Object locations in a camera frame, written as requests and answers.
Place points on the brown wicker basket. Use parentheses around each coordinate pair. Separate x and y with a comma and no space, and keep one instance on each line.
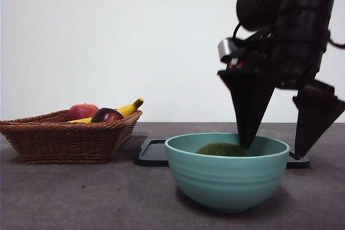
(67,143)

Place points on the red apple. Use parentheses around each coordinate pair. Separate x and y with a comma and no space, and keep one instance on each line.
(81,110)

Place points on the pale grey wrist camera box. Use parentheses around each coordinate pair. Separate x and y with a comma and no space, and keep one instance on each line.
(226,48)

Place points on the yellow banana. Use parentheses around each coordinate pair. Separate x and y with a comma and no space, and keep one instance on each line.
(129,108)

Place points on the green avocado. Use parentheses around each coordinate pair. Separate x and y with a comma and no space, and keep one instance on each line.
(221,150)

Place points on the dark red plum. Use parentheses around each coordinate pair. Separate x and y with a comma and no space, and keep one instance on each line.
(107,115)

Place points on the teal bowl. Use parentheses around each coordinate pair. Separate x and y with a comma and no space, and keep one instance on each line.
(226,178)

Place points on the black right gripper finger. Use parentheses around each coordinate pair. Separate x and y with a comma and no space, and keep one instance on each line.
(315,117)
(250,100)

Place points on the dark green tray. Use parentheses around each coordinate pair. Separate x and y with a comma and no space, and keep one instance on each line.
(151,157)

